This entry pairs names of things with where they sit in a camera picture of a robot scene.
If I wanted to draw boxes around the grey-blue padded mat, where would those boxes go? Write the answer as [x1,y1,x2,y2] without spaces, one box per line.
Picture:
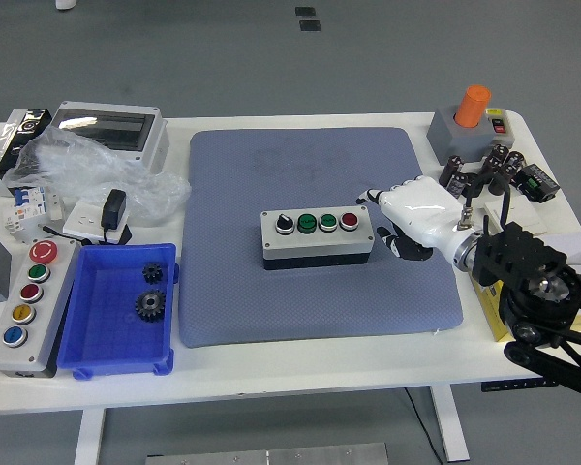
[177,126,465,349]

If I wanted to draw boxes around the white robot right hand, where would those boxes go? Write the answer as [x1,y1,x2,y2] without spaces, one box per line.
[355,176,476,263]

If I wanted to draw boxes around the blue plastic bin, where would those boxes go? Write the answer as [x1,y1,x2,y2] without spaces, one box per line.
[56,242,180,382]

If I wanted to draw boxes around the yellow and white carton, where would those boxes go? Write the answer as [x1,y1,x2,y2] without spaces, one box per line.
[472,232,581,344]

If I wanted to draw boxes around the white box glossy black top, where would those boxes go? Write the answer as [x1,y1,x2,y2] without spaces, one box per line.
[0,108,53,198]

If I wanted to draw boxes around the grey square base block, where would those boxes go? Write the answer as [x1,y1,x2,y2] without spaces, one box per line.
[426,105,496,165]

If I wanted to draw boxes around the large black gear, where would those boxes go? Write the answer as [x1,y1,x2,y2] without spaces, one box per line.
[134,289,168,323]

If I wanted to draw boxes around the four-button grey control box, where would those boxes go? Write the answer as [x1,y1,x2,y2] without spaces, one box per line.
[260,203,375,272]

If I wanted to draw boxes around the white table leg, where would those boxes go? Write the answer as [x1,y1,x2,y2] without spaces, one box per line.
[74,408,107,465]
[429,386,471,462]

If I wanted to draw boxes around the black cable under table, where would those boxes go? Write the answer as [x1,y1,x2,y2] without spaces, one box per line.
[404,387,449,465]

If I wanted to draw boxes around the white distribution box clear lid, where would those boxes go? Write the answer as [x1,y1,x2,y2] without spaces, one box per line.
[49,100,170,175]

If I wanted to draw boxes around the black table control panel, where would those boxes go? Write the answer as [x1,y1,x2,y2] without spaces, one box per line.
[480,376,559,393]

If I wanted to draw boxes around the grey metal plate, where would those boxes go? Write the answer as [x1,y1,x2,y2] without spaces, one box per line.
[144,441,389,465]

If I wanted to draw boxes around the small black gear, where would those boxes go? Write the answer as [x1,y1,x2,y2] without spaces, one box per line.
[141,262,165,285]

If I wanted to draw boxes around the black module green terminal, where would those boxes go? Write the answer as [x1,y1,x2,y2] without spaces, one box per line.
[512,164,562,203]

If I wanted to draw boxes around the black adapter cord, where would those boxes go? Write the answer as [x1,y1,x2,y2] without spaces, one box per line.
[37,223,110,246]

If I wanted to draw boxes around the clear plastic bag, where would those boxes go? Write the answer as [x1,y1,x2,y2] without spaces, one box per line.
[2,126,193,227]

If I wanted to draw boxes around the orange cylinder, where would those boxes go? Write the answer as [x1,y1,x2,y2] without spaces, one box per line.
[453,84,493,129]

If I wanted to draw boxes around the black power adapter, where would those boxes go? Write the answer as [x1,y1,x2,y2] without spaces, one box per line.
[100,188,128,232]

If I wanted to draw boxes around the white wall switch plate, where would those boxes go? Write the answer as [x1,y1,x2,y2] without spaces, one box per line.
[482,199,548,238]

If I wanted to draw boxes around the white circuit breaker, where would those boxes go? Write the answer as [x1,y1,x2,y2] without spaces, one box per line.
[0,184,65,242]

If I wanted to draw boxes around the white wall socket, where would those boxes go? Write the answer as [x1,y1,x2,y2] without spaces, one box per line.
[61,199,133,247]

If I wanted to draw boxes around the five-button grey control box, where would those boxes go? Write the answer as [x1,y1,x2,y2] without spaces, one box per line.
[0,237,81,379]

